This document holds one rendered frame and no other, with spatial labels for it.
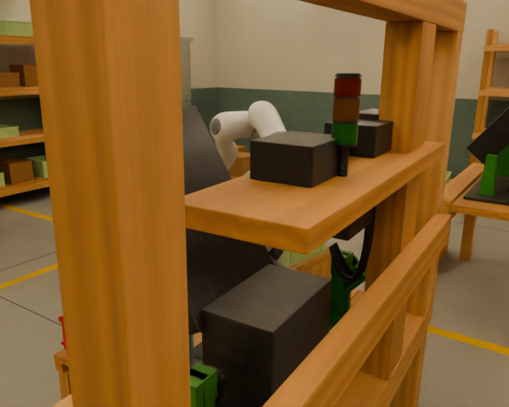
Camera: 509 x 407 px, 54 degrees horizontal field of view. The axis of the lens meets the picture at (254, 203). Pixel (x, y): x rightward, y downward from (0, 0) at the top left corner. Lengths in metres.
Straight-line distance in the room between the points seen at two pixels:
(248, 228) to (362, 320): 0.38
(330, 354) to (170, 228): 0.48
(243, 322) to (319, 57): 8.17
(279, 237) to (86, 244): 0.31
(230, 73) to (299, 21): 1.76
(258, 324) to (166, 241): 0.58
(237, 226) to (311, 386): 0.27
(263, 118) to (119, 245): 1.27
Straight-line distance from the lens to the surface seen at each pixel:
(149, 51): 0.44
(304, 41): 9.19
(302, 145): 0.87
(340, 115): 0.95
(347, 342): 0.93
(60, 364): 1.86
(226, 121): 1.77
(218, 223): 0.74
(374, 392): 1.50
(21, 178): 6.85
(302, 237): 0.67
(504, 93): 7.53
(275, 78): 9.48
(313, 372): 0.84
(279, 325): 1.04
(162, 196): 0.47
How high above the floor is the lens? 1.75
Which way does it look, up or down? 16 degrees down
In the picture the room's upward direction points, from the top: 1 degrees clockwise
